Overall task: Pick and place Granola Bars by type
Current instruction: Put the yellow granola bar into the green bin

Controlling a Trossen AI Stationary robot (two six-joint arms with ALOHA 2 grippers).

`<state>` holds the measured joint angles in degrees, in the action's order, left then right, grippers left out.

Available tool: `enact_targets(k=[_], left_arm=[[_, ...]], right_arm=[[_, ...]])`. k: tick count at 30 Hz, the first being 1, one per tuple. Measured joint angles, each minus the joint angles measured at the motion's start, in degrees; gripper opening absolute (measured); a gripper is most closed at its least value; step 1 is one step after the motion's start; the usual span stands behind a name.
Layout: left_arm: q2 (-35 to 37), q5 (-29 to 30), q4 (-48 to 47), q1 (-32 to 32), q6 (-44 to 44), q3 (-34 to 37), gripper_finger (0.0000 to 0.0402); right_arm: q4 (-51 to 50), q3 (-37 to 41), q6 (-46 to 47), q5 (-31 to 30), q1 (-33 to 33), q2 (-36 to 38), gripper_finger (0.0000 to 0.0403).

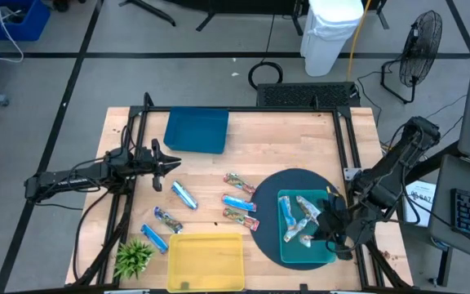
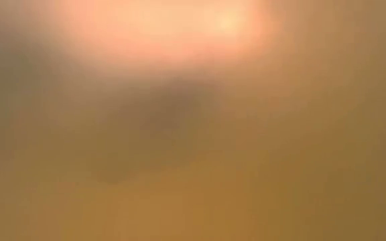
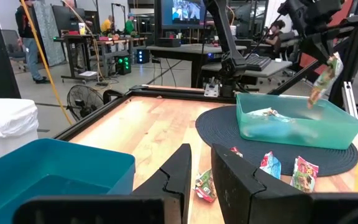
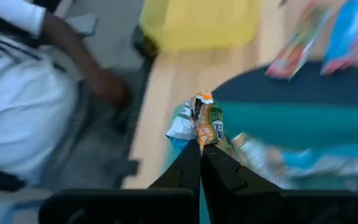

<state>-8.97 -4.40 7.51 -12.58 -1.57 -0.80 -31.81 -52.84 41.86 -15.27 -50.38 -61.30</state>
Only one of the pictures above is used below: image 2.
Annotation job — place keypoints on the translucent yellow plastic bin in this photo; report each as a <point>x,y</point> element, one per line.
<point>193,167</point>

